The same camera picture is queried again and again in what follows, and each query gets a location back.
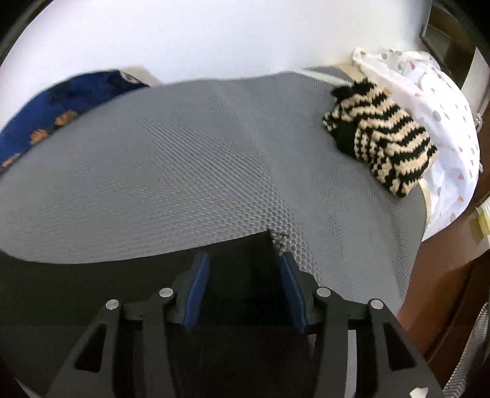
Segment brown wooden bed frame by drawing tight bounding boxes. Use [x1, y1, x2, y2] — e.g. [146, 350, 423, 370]
[398, 207, 490, 383]

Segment blue floral blanket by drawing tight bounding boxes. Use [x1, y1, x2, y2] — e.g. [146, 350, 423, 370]
[0, 69, 151, 177]

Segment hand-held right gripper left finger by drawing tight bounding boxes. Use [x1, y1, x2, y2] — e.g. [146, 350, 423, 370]
[45, 252, 212, 398]

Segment black pants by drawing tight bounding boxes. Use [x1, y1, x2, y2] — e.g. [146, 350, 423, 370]
[0, 230, 356, 398]

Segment dark wooden shelf unit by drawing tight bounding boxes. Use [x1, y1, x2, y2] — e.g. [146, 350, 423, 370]
[419, 0, 484, 89]

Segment yellow box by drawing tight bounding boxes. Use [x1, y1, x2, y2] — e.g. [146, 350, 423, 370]
[476, 202, 490, 242]

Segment grey mesh cloth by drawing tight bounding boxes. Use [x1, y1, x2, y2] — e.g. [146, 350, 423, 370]
[444, 310, 490, 398]

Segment white dotted cloth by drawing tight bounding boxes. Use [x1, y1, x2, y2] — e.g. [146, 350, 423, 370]
[352, 48, 481, 242]

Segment grey textured bed mat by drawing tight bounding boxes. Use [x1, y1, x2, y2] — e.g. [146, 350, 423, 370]
[0, 66, 427, 318]

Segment striped knitted cloth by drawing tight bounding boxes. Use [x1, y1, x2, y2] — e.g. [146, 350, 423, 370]
[322, 77, 439, 198]

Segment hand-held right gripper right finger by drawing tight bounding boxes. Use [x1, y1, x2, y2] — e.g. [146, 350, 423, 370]
[277, 252, 447, 398]

